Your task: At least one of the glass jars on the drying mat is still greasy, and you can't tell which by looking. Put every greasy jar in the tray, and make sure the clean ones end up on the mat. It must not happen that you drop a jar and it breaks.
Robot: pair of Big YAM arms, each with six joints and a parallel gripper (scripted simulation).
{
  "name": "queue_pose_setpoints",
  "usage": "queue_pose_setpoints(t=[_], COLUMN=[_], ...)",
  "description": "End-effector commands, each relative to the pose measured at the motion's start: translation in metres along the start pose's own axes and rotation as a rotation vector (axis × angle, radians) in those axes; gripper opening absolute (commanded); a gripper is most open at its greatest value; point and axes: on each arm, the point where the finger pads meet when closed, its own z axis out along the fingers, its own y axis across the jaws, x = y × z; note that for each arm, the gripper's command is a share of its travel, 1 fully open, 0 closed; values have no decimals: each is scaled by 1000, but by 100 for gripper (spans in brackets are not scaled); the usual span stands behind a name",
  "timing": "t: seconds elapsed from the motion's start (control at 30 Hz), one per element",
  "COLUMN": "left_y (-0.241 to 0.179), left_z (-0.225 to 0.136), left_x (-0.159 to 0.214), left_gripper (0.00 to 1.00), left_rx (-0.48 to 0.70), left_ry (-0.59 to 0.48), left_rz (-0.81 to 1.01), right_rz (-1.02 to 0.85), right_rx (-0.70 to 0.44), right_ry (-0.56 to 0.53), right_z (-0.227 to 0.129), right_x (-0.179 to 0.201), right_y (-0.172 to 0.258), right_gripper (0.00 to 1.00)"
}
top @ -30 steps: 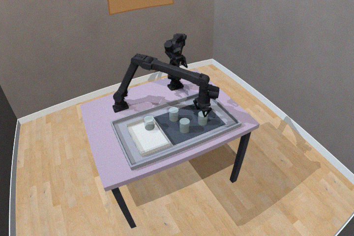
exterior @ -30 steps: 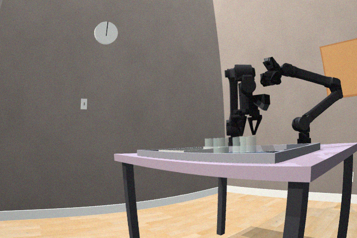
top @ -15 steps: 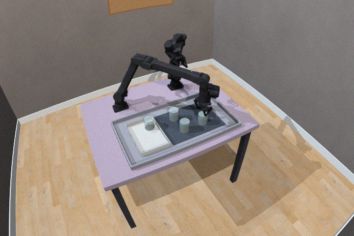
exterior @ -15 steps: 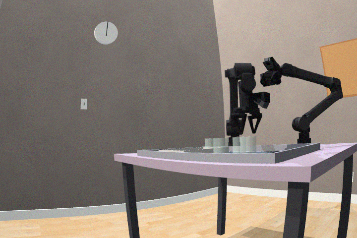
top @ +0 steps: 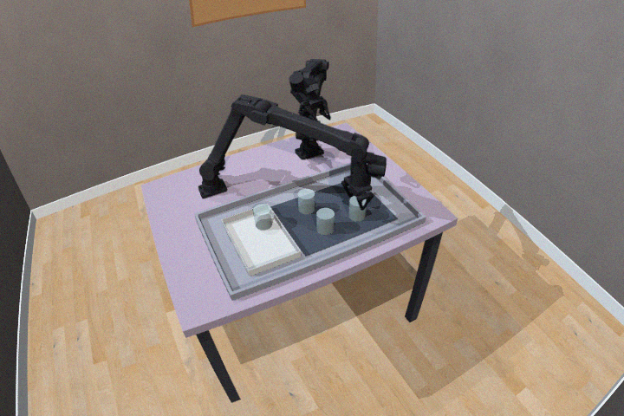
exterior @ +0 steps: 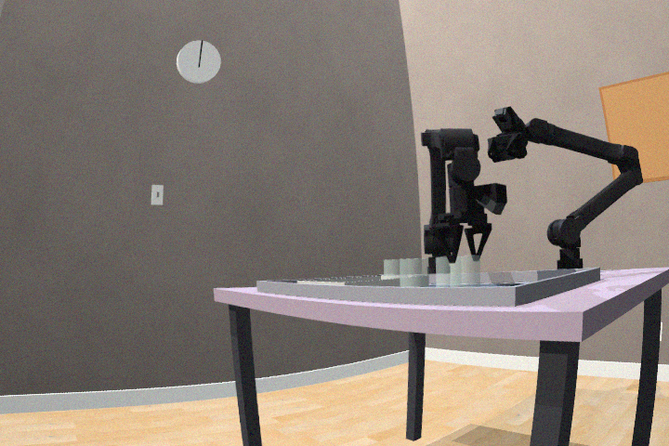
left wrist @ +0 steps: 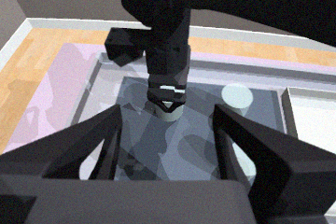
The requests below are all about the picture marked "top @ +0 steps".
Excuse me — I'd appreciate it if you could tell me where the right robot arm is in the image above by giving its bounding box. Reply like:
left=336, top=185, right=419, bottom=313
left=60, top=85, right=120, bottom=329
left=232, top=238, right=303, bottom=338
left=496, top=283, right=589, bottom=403
left=198, top=94, right=387, bottom=198

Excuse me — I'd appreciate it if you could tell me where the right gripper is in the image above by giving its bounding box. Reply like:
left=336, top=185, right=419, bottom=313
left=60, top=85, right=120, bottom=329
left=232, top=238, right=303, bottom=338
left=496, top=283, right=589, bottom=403
left=341, top=170, right=374, bottom=210

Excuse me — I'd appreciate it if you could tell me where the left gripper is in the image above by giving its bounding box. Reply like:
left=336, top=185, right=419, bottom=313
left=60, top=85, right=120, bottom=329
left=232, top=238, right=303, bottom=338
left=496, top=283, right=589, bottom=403
left=298, top=96, right=331, bottom=122

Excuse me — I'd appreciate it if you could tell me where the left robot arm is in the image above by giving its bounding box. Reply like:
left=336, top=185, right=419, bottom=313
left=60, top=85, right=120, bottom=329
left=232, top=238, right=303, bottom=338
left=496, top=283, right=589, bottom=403
left=289, top=59, right=329, bottom=160

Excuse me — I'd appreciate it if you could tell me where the dark grey flat mat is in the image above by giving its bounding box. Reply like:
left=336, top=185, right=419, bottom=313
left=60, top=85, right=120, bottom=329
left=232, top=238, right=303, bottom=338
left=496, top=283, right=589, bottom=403
left=271, top=183, right=398, bottom=256

